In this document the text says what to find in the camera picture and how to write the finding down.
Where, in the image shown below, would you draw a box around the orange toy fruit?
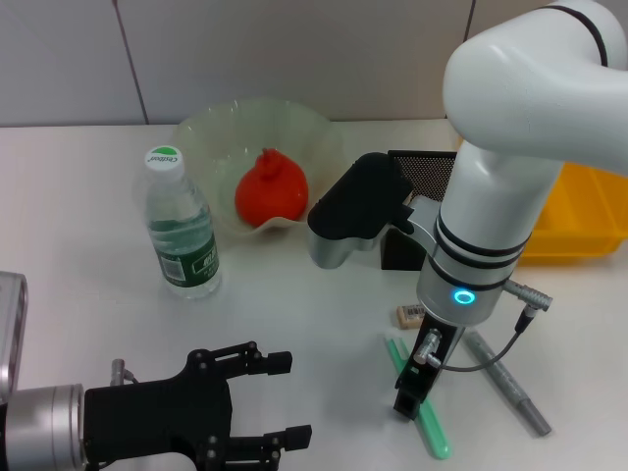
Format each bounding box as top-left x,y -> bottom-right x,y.
234,146 -> 310,228

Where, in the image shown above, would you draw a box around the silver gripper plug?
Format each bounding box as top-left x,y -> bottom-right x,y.
110,358 -> 141,385
410,329 -> 443,367

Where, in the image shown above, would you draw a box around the clear green-label water bottle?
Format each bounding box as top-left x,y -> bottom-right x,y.
143,145 -> 223,301

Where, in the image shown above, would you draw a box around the black mesh pen holder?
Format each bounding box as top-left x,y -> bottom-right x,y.
380,149 -> 460,272

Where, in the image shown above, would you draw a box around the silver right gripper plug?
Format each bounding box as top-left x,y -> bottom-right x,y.
410,329 -> 443,367

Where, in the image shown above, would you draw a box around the yellow plastic bin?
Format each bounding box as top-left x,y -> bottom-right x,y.
455,136 -> 628,260

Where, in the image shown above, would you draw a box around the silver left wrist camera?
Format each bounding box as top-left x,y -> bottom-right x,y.
0,272 -> 28,396

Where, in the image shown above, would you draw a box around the pale green wavy fruit bowl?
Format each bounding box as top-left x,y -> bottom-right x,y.
174,97 -> 352,240

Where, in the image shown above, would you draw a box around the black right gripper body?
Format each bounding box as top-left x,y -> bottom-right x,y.
395,316 -> 465,393

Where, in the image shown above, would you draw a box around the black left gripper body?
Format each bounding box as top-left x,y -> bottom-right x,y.
82,347 -> 235,471

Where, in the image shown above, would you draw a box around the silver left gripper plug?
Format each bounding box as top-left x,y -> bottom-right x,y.
110,358 -> 141,385

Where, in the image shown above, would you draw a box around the mint green utility knife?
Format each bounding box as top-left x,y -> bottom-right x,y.
383,336 -> 451,460

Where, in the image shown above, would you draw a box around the grey marker pen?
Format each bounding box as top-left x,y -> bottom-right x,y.
463,331 -> 553,437

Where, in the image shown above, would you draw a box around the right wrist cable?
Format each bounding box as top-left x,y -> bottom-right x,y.
439,279 -> 553,372

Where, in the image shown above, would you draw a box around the beige barcode eraser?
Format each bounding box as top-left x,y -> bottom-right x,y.
395,303 -> 426,331

